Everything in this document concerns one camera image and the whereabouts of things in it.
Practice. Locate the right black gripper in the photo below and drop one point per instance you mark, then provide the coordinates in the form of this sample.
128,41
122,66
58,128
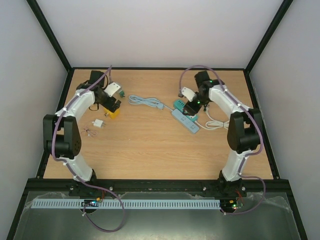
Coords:
191,109

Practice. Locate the light blue slotted cable duct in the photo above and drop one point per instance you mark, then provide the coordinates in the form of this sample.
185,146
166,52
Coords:
128,204

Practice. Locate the white plug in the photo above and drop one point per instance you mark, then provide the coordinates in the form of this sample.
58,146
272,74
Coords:
98,123

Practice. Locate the teal power strip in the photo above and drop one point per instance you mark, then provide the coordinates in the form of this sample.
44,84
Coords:
179,104

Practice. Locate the green charger plug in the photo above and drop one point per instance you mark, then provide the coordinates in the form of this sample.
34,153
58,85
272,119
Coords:
122,94

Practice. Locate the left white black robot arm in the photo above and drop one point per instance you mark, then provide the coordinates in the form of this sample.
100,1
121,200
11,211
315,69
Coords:
61,134

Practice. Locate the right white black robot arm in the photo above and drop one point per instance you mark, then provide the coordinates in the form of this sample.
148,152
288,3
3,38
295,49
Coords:
244,134

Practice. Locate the light blue power strip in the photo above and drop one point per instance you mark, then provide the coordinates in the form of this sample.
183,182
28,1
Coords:
184,121

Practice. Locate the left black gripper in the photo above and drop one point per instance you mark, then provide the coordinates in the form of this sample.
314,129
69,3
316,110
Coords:
109,105

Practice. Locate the black aluminium frame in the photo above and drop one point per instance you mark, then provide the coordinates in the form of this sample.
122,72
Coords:
276,184

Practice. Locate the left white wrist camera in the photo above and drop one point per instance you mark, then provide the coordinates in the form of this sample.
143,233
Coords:
112,89

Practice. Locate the yellow cube adapter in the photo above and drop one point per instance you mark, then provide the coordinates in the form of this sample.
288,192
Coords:
110,114

